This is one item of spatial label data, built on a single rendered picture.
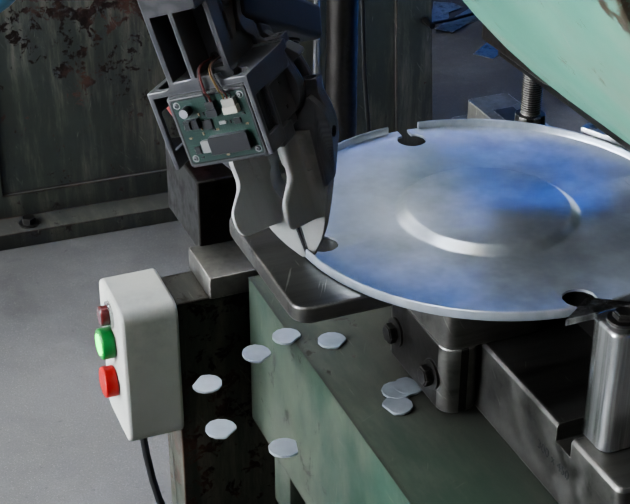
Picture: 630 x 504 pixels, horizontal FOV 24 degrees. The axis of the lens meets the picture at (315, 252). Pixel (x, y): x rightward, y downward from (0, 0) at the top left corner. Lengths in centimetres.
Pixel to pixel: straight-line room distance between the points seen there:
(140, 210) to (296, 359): 152
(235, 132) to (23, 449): 129
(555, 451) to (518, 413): 5
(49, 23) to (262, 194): 159
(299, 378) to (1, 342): 126
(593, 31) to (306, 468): 77
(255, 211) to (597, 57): 50
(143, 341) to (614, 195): 41
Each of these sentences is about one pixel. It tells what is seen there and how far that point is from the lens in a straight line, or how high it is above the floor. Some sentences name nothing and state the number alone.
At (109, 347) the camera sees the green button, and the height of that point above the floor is 58.
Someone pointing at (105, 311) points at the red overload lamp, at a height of 62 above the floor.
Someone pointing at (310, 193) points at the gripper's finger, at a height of 83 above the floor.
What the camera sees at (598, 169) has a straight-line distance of 112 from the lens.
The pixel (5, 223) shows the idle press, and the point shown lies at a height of 3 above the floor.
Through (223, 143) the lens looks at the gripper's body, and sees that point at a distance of 89.
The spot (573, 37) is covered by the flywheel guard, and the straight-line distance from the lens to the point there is 49.
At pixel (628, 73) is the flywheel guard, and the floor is 110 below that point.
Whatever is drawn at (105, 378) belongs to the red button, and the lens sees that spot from 128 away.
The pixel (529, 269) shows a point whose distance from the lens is 98.
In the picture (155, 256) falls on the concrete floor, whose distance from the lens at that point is 256.
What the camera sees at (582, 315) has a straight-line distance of 92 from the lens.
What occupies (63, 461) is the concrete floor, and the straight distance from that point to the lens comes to 210.
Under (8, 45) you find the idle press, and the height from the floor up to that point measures 35.
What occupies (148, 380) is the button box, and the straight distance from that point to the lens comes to 126.
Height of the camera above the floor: 127
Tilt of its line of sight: 30 degrees down
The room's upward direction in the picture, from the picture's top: straight up
